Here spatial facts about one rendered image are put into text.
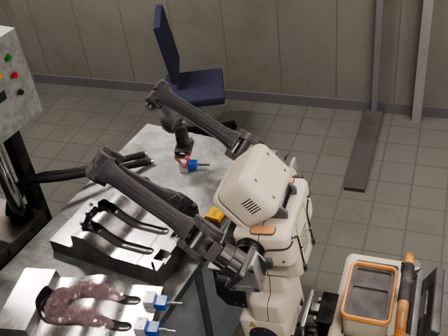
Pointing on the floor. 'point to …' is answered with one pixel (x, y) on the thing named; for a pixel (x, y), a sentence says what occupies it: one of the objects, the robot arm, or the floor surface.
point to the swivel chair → (199, 99)
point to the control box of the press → (18, 112)
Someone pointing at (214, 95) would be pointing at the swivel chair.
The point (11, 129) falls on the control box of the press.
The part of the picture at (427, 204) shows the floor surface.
